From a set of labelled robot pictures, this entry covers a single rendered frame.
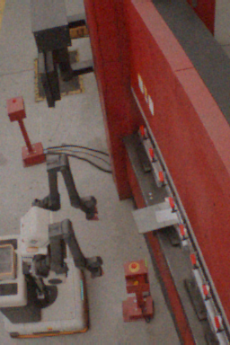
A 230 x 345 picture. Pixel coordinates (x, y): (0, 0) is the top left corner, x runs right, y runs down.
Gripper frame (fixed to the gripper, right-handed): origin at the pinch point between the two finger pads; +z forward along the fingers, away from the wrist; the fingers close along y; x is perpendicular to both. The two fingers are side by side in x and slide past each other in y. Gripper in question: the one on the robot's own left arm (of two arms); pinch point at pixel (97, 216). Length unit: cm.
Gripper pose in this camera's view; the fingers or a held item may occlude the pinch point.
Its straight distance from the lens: 301.4
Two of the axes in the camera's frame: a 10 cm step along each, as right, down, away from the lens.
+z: 5.3, 4.8, 7.0
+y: -1.0, -7.8, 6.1
